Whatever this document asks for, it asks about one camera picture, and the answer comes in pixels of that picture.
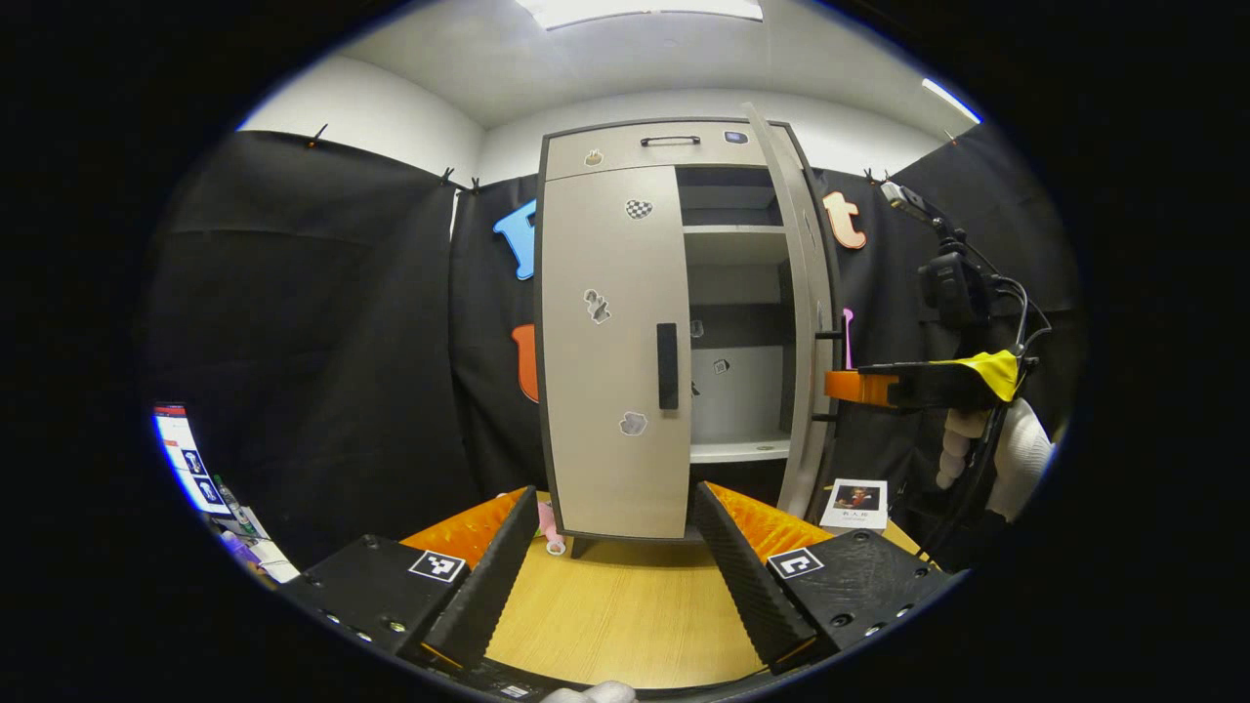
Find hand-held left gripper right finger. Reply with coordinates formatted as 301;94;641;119
691;480;963;675

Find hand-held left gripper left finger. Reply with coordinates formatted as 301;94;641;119
278;485;540;672

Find grey cabinet door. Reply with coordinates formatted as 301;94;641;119
539;166;694;541
740;102;849;520

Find grey double-door shoe cabinet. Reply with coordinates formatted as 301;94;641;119
532;117;846;548

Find small pink toy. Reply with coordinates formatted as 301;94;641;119
535;498;569;558

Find white portrait booklet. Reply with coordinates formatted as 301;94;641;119
818;476;890;533

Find small ceiling light panel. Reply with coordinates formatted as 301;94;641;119
921;76;982;125

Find black backdrop cloth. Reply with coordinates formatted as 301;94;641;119
142;122;1085;572

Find lit display screen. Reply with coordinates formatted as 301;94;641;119
151;403;235;517

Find long ceiling light panel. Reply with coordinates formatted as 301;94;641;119
516;0;765;30

